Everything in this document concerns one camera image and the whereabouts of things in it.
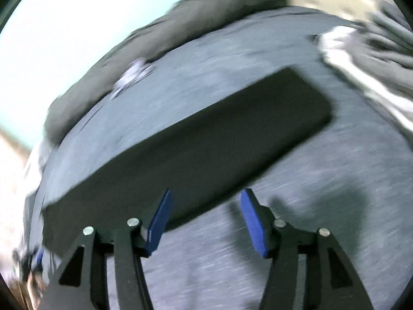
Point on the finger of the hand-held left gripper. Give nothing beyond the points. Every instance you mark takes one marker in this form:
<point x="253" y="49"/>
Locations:
<point x="39" y="258"/>

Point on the pink curtain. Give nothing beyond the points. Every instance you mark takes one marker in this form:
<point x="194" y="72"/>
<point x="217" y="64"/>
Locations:
<point x="13" y="184"/>

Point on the grey folded sweatshirt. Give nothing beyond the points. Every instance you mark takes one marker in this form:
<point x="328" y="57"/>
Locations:
<point x="387" y="64"/>

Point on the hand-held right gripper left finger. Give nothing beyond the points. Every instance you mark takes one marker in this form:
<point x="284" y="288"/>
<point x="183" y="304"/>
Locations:
<point x="159" y="222"/>

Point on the dark grey rolled duvet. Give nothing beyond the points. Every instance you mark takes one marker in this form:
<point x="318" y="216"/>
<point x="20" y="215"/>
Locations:
<point x="193" y="16"/>

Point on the black fleece garment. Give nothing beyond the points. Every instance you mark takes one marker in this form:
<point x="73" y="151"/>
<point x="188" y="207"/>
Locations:
<point x="193" y="151"/>

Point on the white garment with black trim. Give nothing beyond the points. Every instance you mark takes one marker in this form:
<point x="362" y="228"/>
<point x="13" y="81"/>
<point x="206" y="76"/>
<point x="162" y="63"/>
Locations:
<point x="342" y="51"/>

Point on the small lilac cloth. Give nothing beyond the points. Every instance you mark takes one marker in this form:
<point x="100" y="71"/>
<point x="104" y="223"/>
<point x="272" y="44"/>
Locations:
<point x="134" y="74"/>

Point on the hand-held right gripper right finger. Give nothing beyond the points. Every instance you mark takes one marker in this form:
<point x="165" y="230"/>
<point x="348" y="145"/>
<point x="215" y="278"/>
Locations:
<point x="253" y="222"/>

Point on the dark grey folded garment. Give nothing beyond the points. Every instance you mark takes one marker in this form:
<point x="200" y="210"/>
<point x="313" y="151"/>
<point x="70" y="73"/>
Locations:
<point x="393" y="22"/>

